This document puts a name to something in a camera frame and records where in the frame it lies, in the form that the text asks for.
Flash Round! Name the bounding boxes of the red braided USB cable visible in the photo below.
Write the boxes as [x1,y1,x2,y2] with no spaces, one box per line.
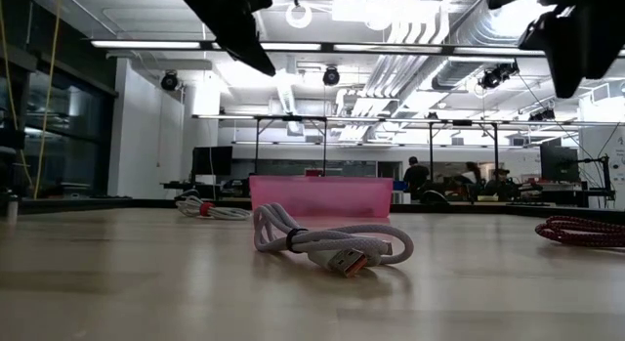
[534,214,625,249]

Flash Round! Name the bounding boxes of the black aluminium table frame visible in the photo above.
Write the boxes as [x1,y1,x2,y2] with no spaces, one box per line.
[0,196,625,226]

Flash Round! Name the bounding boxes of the person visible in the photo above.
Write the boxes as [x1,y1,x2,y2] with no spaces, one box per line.
[485,167,521,201]
[458,160,483,187]
[402,155,432,201]

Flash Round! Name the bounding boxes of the white cable with red tie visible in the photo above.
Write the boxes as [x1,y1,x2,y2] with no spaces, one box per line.
[174,193,253,222]

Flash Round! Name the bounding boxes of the white ceiling ring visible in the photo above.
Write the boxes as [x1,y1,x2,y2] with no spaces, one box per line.
[284,1,313,30]

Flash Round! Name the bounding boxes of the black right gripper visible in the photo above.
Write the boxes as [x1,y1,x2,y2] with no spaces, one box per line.
[482,0,625,100]

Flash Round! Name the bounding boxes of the yellow hanging cable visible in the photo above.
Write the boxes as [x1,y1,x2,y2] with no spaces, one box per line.
[31,0,63,201]

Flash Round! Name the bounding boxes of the pink translucent plastic bin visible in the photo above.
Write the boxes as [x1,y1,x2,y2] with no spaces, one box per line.
[248,174,395,220]

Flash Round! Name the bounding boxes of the white cable with black tie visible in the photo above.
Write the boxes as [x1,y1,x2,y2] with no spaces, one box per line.
[252,201,416,279]

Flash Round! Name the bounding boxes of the black ceiling spotlight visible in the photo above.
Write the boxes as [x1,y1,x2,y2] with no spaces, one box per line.
[477,60,521,91]
[159,69,181,93]
[321,64,342,87]

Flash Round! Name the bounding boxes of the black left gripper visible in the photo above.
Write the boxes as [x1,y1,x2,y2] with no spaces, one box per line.
[155,0,277,78]

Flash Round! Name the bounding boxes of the small white post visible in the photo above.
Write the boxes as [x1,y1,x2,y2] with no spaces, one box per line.
[5,192,20,225]

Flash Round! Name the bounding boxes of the black computer monitor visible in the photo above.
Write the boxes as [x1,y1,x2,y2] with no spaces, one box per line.
[539,144,581,183]
[191,145,234,177]

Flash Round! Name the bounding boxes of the black background rig frame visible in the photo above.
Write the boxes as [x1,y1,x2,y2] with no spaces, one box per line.
[253,114,329,177]
[427,117,502,186]

